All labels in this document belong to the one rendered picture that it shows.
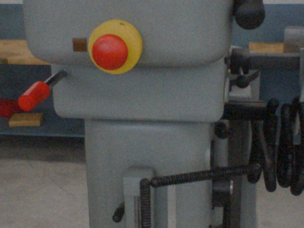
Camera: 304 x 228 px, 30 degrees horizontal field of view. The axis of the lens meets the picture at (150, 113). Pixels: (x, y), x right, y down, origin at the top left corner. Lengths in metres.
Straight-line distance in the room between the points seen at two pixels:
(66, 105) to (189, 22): 0.24
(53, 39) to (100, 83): 0.13
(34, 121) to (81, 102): 4.25
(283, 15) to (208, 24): 4.46
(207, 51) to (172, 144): 0.21
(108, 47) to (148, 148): 0.26
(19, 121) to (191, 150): 4.27
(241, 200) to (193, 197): 0.51
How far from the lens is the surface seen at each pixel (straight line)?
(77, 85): 0.80
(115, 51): 0.62
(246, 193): 1.38
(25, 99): 0.67
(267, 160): 0.79
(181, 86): 0.77
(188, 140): 0.84
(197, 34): 0.66
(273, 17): 5.12
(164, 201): 0.88
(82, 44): 0.68
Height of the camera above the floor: 1.90
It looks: 19 degrees down
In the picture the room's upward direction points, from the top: 1 degrees counter-clockwise
